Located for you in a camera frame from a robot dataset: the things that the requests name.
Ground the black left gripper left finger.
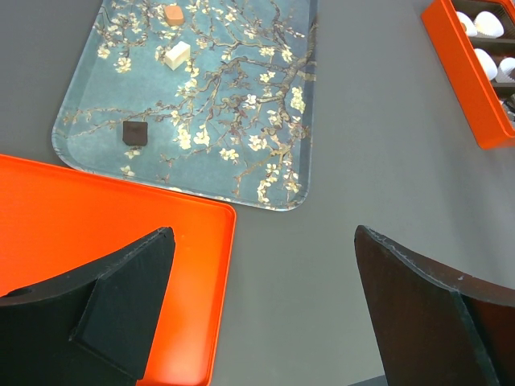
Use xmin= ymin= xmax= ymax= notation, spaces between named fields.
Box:
xmin=1 ymin=227 xmax=175 ymax=385

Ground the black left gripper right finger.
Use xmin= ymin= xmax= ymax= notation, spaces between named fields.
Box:
xmin=354 ymin=225 xmax=514 ymax=385

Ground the orange box lid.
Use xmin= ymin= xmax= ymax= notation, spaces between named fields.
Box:
xmin=0 ymin=154 xmax=237 ymax=386

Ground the orange chocolate box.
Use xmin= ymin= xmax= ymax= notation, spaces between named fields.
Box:
xmin=422 ymin=0 xmax=514 ymax=150

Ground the white block chocolate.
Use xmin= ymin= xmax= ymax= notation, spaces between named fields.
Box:
xmin=164 ymin=41 xmax=191 ymax=71

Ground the dark square chocolate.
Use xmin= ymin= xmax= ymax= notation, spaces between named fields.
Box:
xmin=122 ymin=121 xmax=148 ymax=146

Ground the orange caramel chocolate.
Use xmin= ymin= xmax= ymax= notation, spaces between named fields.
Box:
xmin=163 ymin=5 xmax=185 ymax=27

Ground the blue floral serving tray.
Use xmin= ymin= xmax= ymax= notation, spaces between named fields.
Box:
xmin=51 ymin=1 xmax=319 ymax=211

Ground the white paper cup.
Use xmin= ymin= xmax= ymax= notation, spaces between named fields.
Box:
xmin=456 ymin=11 xmax=478 ymax=37
xmin=474 ymin=11 xmax=505 ymax=39
xmin=474 ymin=48 xmax=498 ymax=80
xmin=496 ymin=57 xmax=515 ymax=83

